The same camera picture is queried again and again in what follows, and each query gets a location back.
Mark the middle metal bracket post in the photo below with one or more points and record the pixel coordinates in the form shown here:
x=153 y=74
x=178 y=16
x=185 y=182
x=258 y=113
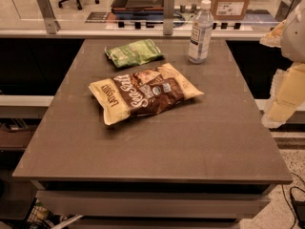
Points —
x=168 y=11

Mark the metal bracket post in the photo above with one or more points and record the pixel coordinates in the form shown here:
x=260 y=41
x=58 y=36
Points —
x=168 y=11
x=285 y=7
x=51 y=24

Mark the cardboard box with label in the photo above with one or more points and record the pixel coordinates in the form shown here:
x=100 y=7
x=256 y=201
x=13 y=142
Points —
x=229 y=9

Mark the black power adapter with cable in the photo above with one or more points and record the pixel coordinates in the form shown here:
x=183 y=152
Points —
x=294 y=199

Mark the left metal bracket post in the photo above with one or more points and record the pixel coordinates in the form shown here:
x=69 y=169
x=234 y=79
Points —
x=51 y=24

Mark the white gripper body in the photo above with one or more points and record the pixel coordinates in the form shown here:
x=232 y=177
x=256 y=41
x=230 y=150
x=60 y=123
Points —
x=294 y=37

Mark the green snack bag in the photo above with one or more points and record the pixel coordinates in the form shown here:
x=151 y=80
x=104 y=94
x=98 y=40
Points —
x=134 y=54

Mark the dark tray on stand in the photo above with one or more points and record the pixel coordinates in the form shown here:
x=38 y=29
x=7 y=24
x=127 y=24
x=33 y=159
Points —
x=139 y=0

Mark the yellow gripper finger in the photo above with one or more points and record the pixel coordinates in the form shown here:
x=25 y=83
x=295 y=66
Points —
x=287 y=93
x=273 y=38

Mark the brown sea salt chip bag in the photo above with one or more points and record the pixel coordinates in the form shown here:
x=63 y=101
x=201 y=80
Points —
x=149 y=92

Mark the right metal bracket post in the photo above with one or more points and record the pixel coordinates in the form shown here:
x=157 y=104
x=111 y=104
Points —
x=285 y=7

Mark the clear blue plastic water bottle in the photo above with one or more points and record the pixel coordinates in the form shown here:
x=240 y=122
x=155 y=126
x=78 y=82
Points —
x=201 y=33

